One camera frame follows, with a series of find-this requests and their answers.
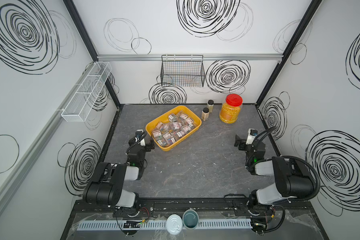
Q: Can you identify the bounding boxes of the yellow plastic tray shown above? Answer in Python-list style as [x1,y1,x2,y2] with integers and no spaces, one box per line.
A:
[145,106,202,152]

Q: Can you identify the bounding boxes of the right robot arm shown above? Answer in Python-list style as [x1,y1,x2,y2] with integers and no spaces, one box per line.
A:
[234,133,321,207]

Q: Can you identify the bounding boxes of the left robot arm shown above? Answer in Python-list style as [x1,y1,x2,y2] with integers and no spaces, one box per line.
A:
[82,130,155,209]

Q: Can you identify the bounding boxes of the paper clip box in tray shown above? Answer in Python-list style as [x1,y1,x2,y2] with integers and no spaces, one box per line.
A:
[168,113,179,123]

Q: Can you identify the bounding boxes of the red lid corn jar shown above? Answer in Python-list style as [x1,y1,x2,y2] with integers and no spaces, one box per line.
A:
[219,94,243,124]

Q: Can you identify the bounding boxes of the near spice bottle black cap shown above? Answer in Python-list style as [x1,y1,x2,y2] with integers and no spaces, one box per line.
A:
[202,108,210,121]

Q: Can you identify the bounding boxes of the spice bottle black cap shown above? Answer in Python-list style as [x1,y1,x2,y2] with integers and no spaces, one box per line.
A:
[207,100,214,113]
[202,108,210,121]

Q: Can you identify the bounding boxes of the far spice bottle black cap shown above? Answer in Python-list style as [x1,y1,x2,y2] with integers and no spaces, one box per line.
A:
[207,100,214,113]

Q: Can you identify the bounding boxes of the teal cup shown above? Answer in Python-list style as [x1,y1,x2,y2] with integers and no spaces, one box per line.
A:
[182,209,200,230]

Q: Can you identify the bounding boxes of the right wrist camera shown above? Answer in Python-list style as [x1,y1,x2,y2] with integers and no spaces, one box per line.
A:
[246,129,258,145]

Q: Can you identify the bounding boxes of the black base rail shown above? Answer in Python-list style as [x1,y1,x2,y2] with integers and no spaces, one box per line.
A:
[74,196,313,217]

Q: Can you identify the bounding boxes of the white slotted cable duct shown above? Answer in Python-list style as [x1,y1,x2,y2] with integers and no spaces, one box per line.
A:
[77,219,253,231]

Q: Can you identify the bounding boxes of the white mesh wall shelf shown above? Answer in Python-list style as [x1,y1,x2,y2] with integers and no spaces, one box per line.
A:
[61,62,112,123]

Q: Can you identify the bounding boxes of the black wire basket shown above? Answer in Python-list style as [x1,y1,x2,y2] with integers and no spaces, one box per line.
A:
[160,55,206,88]

